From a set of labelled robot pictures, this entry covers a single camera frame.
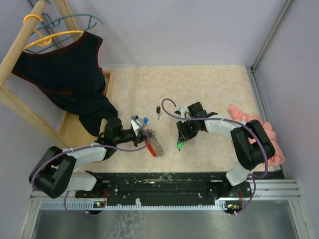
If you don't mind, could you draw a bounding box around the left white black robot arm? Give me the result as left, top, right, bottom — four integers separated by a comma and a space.
29, 116, 153, 199

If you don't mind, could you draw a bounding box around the yellow plastic hanger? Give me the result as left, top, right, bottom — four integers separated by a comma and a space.
24, 29, 84, 50

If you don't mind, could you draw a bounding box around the pink cloth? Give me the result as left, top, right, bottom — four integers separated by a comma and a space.
228, 104, 285, 166

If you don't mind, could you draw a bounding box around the blue tag key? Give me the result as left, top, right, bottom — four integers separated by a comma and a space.
143, 117, 149, 126

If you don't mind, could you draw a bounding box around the teal plastic hanger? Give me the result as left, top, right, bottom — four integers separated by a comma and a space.
26, 13, 104, 54

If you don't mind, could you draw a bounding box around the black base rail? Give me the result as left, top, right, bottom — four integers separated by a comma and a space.
47, 170, 285, 207

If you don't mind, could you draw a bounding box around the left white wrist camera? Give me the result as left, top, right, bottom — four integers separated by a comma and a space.
131, 116, 145, 136

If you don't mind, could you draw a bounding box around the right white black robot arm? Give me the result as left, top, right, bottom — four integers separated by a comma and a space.
174, 102, 275, 197

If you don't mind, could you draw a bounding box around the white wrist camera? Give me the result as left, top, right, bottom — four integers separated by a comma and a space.
174, 107, 191, 122
131, 116, 145, 136

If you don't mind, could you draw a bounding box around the dark navy vest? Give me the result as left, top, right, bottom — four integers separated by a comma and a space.
12, 32, 118, 136

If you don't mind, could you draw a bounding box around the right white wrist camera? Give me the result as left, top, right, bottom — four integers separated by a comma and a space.
174, 107, 191, 122

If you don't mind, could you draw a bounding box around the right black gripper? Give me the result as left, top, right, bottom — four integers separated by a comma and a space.
177, 118, 199, 143

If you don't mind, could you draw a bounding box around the aluminium frame post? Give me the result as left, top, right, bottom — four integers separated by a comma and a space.
250, 0, 295, 73

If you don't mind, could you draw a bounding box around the wooden tray frame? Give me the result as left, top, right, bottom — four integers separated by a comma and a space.
58, 70, 115, 148

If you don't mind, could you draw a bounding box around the wooden clothes rack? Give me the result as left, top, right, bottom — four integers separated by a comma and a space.
0, 0, 83, 150

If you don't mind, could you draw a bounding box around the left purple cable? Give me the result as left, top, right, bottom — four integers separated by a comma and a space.
31, 118, 152, 217

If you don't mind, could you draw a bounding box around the black tag key upper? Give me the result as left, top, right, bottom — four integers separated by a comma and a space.
156, 106, 162, 120

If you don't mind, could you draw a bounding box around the metal key organizer red strap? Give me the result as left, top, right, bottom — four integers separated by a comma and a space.
144, 128, 165, 158

